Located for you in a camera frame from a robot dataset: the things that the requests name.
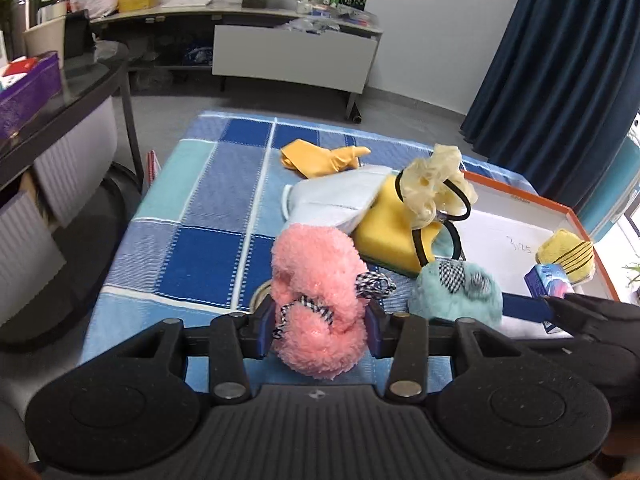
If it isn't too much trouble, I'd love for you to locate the pile of small packets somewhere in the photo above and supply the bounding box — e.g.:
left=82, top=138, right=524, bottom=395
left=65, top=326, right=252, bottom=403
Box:
left=272, top=0, right=383, bottom=37

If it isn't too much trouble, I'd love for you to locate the white paper cup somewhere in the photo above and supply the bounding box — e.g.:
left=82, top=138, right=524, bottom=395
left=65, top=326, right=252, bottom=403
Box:
left=22, top=15, right=68, bottom=58

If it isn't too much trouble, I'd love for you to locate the blue bag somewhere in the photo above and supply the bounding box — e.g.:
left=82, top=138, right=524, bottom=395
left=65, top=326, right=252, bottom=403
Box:
left=184, top=45, right=216, bottom=67

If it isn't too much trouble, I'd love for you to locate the yellow rubber glove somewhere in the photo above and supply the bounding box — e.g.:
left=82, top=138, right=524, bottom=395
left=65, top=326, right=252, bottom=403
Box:
left=279, top=138, right=372, bottom=180

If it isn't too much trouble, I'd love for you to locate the dark round glass table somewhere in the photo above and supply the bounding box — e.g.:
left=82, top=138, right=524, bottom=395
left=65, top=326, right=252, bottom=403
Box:
left=0, top=40, right=146, bottom=346

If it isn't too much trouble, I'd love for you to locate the small blue purple carton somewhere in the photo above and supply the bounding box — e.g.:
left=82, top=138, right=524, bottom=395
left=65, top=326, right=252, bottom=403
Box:
left=523, top=263, right=573, bottom=336

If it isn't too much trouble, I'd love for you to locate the pale yellow scrunchie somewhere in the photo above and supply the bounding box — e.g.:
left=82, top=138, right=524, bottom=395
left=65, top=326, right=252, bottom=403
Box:
left=400, top=144, right=478, bottom=228

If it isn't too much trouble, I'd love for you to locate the white face mask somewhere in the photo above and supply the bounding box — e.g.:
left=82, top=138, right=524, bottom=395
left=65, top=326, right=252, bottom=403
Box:
left=282, top=165, right=396, bottom=238

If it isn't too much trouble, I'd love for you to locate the white TV cabinet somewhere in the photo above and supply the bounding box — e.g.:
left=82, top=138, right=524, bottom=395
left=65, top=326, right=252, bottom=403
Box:
left=90, top=2, right=385, bottom=123

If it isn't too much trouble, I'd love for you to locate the dark blue curtain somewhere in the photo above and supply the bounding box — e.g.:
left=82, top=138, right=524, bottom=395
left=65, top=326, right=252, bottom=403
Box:
left=460, top=0, right=640, bottom=211

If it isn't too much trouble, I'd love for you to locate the white box with orange rim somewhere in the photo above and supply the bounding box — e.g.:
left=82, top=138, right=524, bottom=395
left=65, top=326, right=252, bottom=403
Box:
left=450, top=170, right=621, bottom=341

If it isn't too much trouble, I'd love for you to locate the yellow sponge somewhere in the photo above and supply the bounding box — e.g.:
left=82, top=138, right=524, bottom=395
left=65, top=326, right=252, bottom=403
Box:
left=354, top=180, right=443, bottom=277

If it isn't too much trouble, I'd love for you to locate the black hair tie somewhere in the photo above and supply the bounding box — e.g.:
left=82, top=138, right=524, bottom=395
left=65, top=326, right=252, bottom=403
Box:
left=412, top=220, right=467, bottom=267
left=395, top=170, right=474, bottom=223

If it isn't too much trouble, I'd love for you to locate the purple basket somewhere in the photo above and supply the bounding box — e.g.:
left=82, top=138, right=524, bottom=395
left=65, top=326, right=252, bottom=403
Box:
left=0, top=51, right=63, bottom=141

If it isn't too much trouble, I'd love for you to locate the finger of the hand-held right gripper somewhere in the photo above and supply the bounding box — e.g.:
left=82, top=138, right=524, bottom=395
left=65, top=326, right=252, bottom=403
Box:
left=501, top=292, right=557, bottom=325

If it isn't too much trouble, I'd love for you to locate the yellow striped sponge cloth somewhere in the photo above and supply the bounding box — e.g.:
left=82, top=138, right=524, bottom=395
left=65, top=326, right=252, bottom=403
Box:
left=535, top=228, right=597, bottom=286

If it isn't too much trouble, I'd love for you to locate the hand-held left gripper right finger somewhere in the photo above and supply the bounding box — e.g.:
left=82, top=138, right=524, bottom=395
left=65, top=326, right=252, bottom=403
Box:
left=366, top=304, right=493, bottom=404

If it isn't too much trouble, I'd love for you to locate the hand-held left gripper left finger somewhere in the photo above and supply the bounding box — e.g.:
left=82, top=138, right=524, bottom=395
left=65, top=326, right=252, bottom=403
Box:
left=149, top=304, right=276, bottom=405

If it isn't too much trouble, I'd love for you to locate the plant in steel pot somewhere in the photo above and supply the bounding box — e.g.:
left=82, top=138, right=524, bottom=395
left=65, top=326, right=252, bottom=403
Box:
left=0, top=0, right=57, bottom=56

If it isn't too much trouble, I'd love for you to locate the blue plaid blanket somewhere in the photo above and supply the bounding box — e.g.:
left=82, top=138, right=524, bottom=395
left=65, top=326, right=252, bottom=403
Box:
left=80, top=110, right=541, bottom=396

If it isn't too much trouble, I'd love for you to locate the white ribbed stool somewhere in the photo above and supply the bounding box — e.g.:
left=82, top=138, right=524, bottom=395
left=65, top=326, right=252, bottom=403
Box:
left=0, top=190, right=67, bottom=307
left=32, top=95, right=119, bottom=229

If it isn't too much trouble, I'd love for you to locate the red and white box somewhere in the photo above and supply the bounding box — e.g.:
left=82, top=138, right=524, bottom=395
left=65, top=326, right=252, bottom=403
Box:
left=0, top=57, right=42, bottom=92

